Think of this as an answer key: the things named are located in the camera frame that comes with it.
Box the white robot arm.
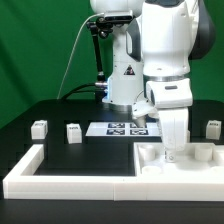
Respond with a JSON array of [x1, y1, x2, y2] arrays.
[[90, 0, 215, 162]]

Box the white L-shaped obstacle fence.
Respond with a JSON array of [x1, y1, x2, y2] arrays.
[[3, 144, 224, 201]]

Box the white square tabletop part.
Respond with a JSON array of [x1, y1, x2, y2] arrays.
[[134, 143, 224, 183]]

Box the black base cables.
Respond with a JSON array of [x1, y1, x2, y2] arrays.
[[59, 83, 105, 101]]

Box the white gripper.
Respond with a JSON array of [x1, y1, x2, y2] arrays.
[[146, 78, 193, 163]]

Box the black camera on mount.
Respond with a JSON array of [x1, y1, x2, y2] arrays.
[[104, 10, 134, 24]]

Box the black articulated camera stand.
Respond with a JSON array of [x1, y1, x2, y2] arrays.
[[87, 17, 113, 102]]

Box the white camera cable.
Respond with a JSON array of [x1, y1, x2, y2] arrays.
[[57, 12, 106, 100]]

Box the AprilTag marker sheet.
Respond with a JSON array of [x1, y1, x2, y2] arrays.
[[86, 122, 160, 137]]

